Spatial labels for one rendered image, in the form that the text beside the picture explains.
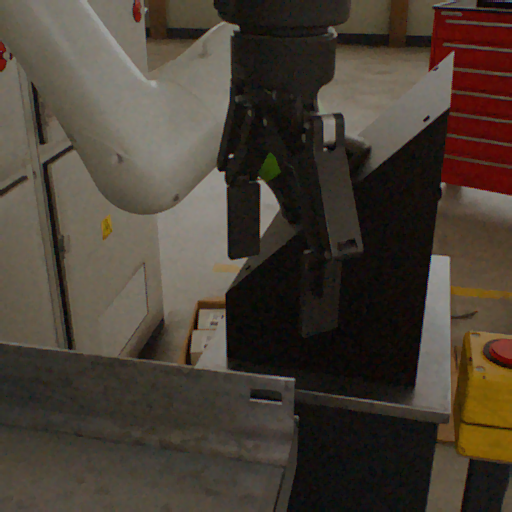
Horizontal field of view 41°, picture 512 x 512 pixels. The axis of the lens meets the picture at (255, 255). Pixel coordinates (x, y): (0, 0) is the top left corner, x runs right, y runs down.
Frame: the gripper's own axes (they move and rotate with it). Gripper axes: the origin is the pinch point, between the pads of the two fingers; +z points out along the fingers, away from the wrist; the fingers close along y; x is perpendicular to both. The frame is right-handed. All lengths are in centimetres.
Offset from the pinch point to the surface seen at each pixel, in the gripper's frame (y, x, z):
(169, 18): -775, 251, 99
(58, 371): -10.3, -17.4, 11.1
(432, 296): -26, 41, 26
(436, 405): -4.7, 24.2, 25.4
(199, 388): -2.0, -6.5, 10.7
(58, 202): -102, -2, 32
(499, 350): 6.1, 20.5, 9.5
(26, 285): -88, -13, 43
